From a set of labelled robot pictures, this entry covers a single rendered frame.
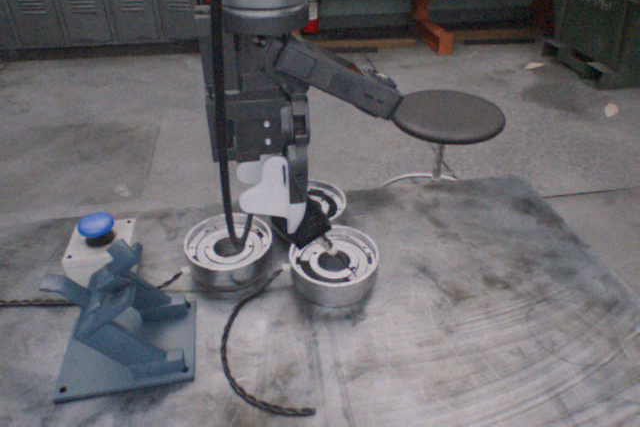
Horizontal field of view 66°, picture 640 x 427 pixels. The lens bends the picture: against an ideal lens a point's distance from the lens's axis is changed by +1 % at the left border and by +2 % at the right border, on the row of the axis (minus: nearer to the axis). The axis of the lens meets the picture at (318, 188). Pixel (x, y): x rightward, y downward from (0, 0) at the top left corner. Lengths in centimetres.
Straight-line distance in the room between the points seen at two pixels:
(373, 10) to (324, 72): 410
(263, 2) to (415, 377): 37
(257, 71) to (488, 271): 39
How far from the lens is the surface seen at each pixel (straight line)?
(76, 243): 65
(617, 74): 364
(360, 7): 445
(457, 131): 137
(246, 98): 39
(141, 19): 388
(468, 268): 64
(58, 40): 405
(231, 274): 57
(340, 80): 40
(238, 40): 39
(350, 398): 50
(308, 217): 48
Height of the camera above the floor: 122
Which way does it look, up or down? 34 degrees down
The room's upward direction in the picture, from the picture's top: straight up
